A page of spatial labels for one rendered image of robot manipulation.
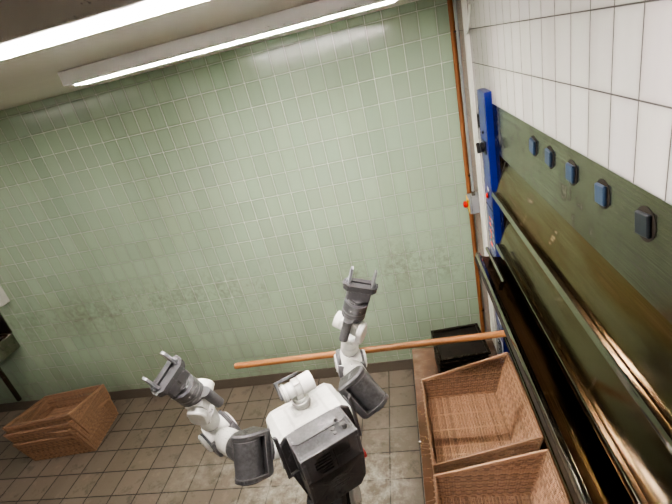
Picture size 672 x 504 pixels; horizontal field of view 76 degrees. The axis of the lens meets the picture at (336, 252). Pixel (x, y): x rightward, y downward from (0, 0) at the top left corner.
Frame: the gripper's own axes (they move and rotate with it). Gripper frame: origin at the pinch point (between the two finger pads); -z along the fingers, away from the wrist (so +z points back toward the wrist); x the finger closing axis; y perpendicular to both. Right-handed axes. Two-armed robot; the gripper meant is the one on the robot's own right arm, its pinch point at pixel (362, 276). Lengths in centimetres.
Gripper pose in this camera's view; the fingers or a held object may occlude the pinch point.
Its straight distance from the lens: 150.7
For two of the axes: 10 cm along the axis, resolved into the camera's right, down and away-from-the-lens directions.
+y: 0.4, -5.4, 8.4
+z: -1.6, 8.3, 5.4
